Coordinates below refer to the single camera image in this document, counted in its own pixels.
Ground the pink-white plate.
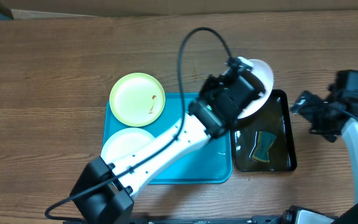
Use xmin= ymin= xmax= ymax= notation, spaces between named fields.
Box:
xmin=219 ymin=57 xmax=274 ymax=120

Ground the green yellow sponge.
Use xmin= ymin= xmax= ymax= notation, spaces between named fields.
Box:
xmin=249 ymin=131 xmax=277 ymax=162

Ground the yellow-green plate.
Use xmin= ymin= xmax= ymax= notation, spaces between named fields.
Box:
xmin=109 ymin=72 xmax=165 ymax=127

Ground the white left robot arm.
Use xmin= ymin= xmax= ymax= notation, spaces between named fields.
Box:
xmin=70 ymin=57 xmax=274 ymax=223

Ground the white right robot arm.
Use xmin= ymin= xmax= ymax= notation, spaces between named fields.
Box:
xmin=269 ymin=70 xmax=358 ymax=224

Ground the black water tray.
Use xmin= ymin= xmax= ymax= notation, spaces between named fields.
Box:
xmin=231 ymin=90 xmax=297 ymax=172

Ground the teal plastic tray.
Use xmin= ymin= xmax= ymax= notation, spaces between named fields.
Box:
xmin=102 ymin=91 xmax=234 ymax=185

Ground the white plate with ketchup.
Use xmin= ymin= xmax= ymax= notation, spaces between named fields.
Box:
xmin=101 ymin=128 xmax=155 ymax=164

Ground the cardboard board at back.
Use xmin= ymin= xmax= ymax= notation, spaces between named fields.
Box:
xmin=1 ymin=0 xmax=358 ymax=16

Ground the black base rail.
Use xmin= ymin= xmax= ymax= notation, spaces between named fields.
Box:
xmin=63 ymin=215 xmax=287 ymax=224

